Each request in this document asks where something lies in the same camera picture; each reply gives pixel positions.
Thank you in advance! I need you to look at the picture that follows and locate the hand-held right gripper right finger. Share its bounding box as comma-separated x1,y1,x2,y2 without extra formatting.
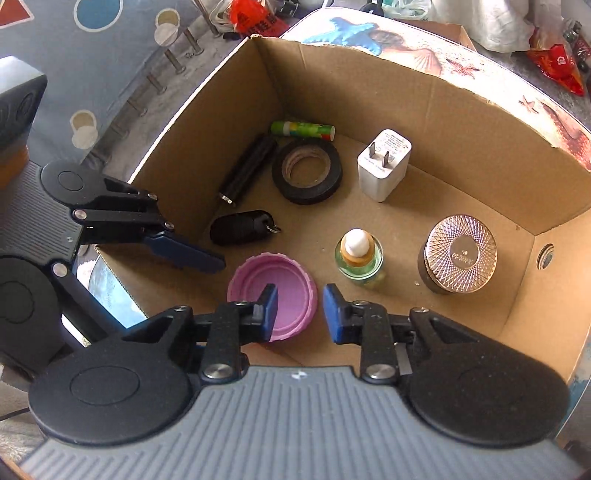
322,283,478,383

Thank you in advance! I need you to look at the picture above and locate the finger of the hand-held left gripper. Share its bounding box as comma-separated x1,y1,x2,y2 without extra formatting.
50,261,139,344
69,176,228,276

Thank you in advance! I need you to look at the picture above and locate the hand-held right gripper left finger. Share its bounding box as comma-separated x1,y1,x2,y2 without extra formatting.
121,283,280,383

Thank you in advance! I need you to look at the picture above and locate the pink plastic lid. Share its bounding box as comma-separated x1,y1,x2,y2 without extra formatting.
226,251,319,343

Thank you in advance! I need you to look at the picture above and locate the black key fob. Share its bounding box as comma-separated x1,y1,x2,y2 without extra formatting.
209,209,283,248

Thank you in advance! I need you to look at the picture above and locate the green dropper bottle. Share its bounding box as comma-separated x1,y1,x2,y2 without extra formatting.
335,228,387,289

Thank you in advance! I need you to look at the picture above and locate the black cylinder tube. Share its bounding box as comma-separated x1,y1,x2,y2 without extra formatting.
217,134,279,208

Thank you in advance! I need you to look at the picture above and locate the black tape roll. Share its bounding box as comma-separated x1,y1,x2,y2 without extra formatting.
271,138,344,206

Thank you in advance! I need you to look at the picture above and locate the dark jar with gold lid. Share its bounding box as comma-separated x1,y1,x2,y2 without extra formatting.
417,213,499,295

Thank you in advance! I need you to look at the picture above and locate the white charger plug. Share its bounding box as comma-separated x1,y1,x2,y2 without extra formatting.
356,128,413,203

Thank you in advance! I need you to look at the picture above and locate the brown cardboard box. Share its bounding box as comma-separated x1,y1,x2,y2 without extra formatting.
95,34,591,386

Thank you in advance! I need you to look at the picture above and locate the printed blanket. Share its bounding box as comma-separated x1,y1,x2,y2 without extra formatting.
0,0,259,185

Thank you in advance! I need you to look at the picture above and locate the small red plastic bag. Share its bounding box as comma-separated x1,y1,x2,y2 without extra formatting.
228,0,288,38

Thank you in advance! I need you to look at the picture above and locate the brown cardboard piece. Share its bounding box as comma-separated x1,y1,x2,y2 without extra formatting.
438,22,478,51

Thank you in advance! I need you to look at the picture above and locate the pale green plastic bag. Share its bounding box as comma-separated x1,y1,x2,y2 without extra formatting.
381,0,432,20

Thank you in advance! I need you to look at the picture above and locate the white plastic bag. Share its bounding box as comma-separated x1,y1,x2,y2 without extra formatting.
429,0,536,52

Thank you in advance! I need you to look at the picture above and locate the red snack packet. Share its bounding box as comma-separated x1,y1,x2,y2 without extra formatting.
527,28,587,97

